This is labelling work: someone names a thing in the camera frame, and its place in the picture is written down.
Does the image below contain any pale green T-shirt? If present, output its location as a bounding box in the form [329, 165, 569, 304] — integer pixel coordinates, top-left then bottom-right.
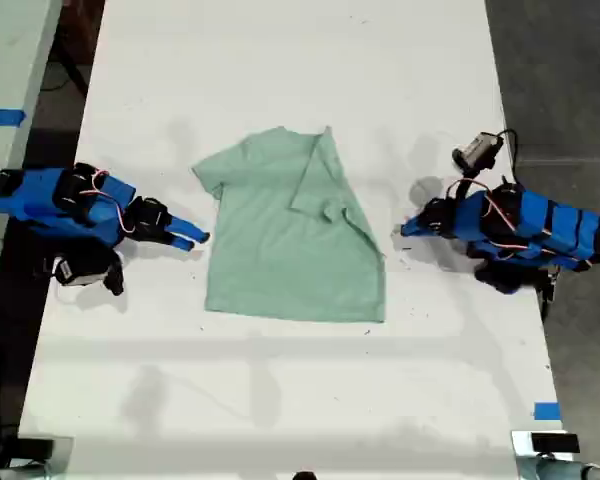
[189, 125, 388, 324]

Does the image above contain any black table clamp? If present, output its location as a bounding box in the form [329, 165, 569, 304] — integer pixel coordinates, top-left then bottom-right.
[538, 267, 562, 320]

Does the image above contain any white side table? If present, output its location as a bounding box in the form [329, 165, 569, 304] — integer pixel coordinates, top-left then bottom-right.
[0, 0, 64, 314]

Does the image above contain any short blue tape piece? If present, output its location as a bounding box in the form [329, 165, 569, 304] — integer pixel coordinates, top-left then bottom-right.
[533, 401, 562, 421]

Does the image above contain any small black box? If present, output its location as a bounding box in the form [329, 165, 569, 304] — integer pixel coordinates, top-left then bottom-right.
[530, 433, 580, 454]
[15, 437, 56, 460]

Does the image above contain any grey metal pipe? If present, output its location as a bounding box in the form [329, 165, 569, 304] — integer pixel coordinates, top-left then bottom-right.
[516, 456, 600, 480]
[0, 462, 47, 480]

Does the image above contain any gripper camera stalk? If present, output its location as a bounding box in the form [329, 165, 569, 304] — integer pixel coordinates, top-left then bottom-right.
[454, 167, 482, 202]
[103, 251, 127, 297]

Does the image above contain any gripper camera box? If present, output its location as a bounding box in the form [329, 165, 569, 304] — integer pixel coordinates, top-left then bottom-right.
[34, 253, 113, 288]
[452, 131, 505, 172]

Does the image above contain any black camera cable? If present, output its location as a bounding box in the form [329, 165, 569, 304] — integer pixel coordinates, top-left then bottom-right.
[496, 128, 520, 187]

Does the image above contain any metal bracket plate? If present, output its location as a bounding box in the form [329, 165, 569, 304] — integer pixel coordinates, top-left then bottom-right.
[8, 434, 76, 470]
[510, 429, 582, 459]

